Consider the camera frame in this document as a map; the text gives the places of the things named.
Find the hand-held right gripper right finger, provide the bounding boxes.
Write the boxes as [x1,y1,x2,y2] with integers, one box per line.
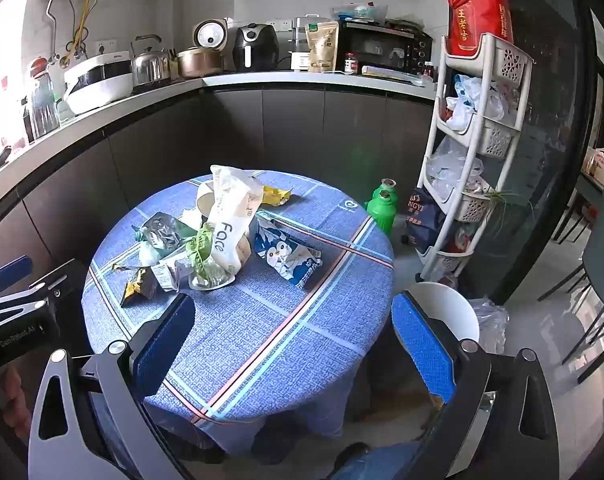
[391,291,561,480]

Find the person's jeans leg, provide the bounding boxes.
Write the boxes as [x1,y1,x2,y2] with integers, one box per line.
[332,441,425,480]

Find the stainless steamer pot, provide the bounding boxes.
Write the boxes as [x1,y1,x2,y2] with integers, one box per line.
[290,14,323,71]

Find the blue penguin snack packet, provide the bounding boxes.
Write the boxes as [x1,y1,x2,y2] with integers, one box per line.
[252,217,324,291]

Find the glass jar with red lid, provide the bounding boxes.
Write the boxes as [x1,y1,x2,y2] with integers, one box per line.
[29,57,61,139]

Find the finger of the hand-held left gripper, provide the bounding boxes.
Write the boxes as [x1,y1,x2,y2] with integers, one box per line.
[0,255,34,289]

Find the stainless steel kettle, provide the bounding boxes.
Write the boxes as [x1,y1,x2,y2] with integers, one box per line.
[131,35,172,86]

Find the yellow gas hose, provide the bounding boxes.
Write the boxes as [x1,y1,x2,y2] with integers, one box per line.
[68,0,91,59]

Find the white wrapper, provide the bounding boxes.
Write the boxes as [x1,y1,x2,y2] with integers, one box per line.
[152,259,193,292]

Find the beige rice cooker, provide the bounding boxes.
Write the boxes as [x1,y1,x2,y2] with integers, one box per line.
[177,19,231,79]

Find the dark sauce bottle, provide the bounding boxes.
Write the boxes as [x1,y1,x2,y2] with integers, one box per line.
[21,100,36,144]

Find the white wrap roll box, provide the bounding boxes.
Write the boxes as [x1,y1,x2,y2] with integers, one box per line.
[362,65,423,84]

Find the plastic wrapped package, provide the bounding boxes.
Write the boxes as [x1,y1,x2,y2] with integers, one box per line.
[332,4,389,24]

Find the black air fryer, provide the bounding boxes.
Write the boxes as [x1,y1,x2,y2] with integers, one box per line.
[233,22,279,72]

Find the green sunflower seed packet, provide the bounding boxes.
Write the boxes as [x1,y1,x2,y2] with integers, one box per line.
[134,212,195,266]

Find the dark base cabinet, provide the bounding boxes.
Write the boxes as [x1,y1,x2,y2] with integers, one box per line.
[0,85,437,281]

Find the red gift bag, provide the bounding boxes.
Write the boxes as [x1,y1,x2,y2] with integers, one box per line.
[447,0,515,59]

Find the clear plastic bags bundle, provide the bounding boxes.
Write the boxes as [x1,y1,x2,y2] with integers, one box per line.
[427,135,485,197]

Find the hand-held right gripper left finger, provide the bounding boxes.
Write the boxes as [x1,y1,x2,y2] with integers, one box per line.
[28,292,197,480]

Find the green thermos flask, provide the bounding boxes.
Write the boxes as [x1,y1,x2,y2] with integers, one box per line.
[364,177,398,236]

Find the white storage rack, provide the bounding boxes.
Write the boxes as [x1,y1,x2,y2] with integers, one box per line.
[416,32,535,284]

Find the green leafy vegetable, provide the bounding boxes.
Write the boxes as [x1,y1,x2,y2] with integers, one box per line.
[186,225,217,281]

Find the dark blue rice bag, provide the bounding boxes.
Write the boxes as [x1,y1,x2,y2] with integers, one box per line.
[407,187,449,254]

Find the white multi cooker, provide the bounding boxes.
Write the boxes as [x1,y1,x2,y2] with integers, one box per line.
[63,51,134,116]

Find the brown kraft paper bag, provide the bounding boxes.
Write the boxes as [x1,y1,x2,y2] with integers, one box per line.
[304,21,339,74]

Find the spider plant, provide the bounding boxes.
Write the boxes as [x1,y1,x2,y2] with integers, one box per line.
[476,185,533,242]

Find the black toaster oven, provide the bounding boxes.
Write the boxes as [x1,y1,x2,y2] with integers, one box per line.
[338,20,434,75]

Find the white squeeze tube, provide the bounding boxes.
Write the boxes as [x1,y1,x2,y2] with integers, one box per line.
[208,165,263,275]

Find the blue plaid tablecloth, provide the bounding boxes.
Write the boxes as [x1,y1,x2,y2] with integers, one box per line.
[81,170,395,456]

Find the white trash bin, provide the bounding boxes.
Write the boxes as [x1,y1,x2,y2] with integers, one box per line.
[407,282,481,356]

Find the white and blue plastic bags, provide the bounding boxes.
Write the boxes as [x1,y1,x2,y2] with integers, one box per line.
[446,74,507,131]

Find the clear plastic floor bag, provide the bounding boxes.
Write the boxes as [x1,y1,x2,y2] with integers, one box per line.
[470,297,510,356]

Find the dark yellow snack wrapper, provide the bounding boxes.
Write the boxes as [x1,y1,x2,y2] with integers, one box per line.
[113,265,158,309]

